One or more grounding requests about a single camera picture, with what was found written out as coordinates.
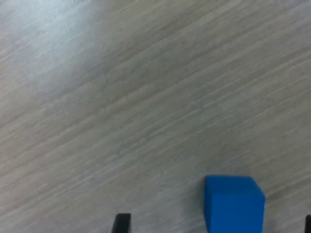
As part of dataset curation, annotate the small blue cube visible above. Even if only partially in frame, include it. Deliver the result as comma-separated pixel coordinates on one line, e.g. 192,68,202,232
203,175,266,233

